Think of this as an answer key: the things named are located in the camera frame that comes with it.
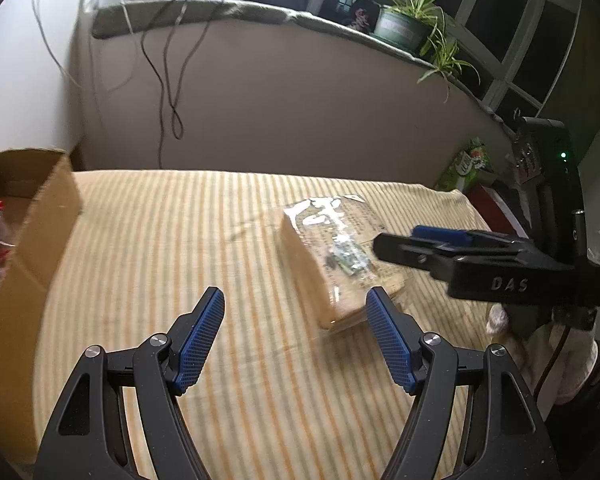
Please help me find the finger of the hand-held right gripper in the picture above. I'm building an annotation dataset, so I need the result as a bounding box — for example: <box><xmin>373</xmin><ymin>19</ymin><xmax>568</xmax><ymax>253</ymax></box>
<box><xmin>372</xmin><ymin>232</ymin><xmax>551</xmax><ymax>282</ymax></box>
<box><xmin>412</xmin><ymin>225</ymin><xmax>526</xmax><ymax>249</ymax></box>

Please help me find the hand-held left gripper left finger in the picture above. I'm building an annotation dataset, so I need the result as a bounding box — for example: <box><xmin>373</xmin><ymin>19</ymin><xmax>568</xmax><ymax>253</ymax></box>
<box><xmin>32</xmin><ymin>286</ymin><xmax>226</xmax><ymax>480</ymax></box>

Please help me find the thin dark cable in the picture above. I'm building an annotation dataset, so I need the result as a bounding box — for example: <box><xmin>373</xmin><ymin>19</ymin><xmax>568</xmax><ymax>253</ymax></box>
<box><xmin>532</xmin><ymin>324</ymin><xmax>573</xmax><ymax>401</ymax></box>

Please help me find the red round container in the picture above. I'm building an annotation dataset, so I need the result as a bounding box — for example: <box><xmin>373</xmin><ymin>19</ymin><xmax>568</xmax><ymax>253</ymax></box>
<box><xmin>467</xmin><ymin>183</ymin><xmax>531</xmax><ymax>238</ymax></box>

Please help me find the black cable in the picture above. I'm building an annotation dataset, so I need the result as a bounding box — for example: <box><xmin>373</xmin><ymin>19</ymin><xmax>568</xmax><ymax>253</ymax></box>
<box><xmin>140</xmin><ymin>0</ymin><xmax>226</xmax><ymax>168</ymax></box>

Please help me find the potted spider plant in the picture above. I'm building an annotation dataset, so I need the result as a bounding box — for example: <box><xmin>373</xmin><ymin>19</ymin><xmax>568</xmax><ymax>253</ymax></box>
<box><xmin>352</xmin><ymin>0</ymin><xmax>481</xmax><ymax>101</ymax></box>

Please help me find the green snack bag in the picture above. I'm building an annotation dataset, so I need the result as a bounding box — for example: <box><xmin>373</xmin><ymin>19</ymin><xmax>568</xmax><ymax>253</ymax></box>
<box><xmin>437</xmin><ymin>137</ymin><xmax>493</xmax><ymax>192</ymax></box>

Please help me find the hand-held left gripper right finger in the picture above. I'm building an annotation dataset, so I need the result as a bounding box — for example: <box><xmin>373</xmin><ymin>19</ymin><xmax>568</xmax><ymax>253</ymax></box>
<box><xmin>365</xmin><ymin>287</ymin><xmax>563</xmax><ymax>480</ymax></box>

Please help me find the striped tablecloth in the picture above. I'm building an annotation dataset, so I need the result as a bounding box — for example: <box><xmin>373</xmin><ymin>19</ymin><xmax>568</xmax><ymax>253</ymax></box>
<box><xmin>30</xmin><ymin>169</ymin><xmax>536</xmax><ymax>480</ymax></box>

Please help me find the white cable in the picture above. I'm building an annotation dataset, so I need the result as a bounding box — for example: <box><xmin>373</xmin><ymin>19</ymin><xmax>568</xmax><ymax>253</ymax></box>
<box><xmin>32</xmin><ymin>0</ymin><xmax>76</xmax><ymax>86</ymax></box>
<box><xmin>87</xmin><ymin>0</ymin><xmax>133</xmax><ymax>96</ymax></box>

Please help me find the window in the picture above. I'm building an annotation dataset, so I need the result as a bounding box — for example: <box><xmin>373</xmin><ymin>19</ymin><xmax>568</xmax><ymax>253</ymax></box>
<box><xmin>185</xmin><ymin>0</ymin><xmax>586</xmax><ymax>121</ymax></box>

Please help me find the person's right forearm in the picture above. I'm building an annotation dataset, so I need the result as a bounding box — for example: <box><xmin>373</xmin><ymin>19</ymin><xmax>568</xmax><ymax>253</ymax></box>
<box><xmin>520</xmin><ymin>327</ymin><xmax>600</xmax><ymax>406</ymax></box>

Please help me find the clear cracker packet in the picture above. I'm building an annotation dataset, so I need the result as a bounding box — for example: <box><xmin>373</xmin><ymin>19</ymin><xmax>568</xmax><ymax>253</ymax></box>
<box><xmin>278</xmin><ymin>194</ymin><xmax>416</xmax><ymax>333</ymax></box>

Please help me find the cardboard box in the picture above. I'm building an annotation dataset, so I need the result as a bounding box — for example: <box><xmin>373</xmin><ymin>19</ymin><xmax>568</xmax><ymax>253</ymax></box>
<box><xmin>0</xmin><ymin>147</ymin><xmax>83</xmax><ymax>463</ymax></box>

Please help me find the person's right hand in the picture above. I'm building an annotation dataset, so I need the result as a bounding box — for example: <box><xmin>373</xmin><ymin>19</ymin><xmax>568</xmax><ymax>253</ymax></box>
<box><xmin>484</xmin><ymin>304</ymin><xmax>513</xmax><ymax>338</ymax></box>

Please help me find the grey windowsill cover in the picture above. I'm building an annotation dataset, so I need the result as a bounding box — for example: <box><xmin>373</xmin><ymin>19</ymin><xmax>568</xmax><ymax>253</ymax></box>
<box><xmin>91</xmin><ymin>0</ymin><xmax>516</xmax><ymax>136</ymax></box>

